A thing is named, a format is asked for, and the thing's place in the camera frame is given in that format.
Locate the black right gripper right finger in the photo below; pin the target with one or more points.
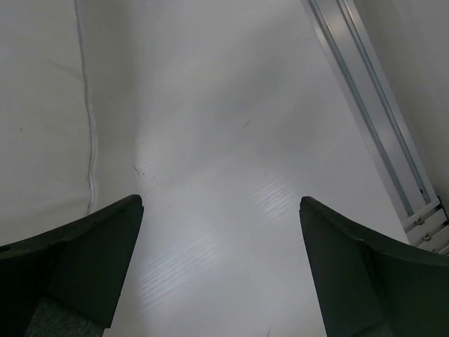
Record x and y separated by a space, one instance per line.
369 284

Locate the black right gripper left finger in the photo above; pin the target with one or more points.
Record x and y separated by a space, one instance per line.
68 281

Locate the white pillow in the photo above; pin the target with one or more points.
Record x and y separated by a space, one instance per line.
45 125

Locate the aluminium frame rail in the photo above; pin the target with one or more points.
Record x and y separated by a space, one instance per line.
352 57

